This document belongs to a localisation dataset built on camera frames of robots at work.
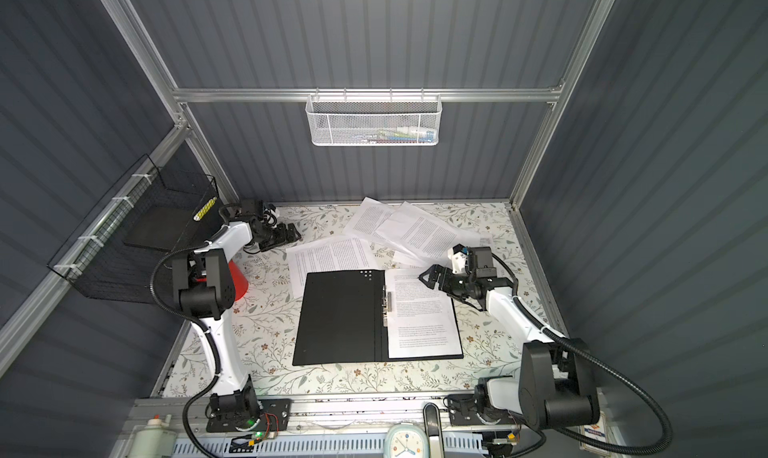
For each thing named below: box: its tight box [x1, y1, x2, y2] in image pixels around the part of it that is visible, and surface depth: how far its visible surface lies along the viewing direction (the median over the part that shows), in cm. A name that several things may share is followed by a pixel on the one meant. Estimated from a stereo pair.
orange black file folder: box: [292, 269, 464, 366], surface depth 91 cm
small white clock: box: [384, 422, 429, 458], surface depth 69 cm
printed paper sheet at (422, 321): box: [385, 269, 463, 359], surface depth 91 cm
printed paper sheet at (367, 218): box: [343, 197, 395, 239], surface depth 118 cm
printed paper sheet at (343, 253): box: [286, 236, 378, 299], surface depth 107 cm
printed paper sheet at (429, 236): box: [375, 201, 496, 264], surface depth 114 cm
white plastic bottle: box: [131, 414, 177, 458], surface depth 67 cm
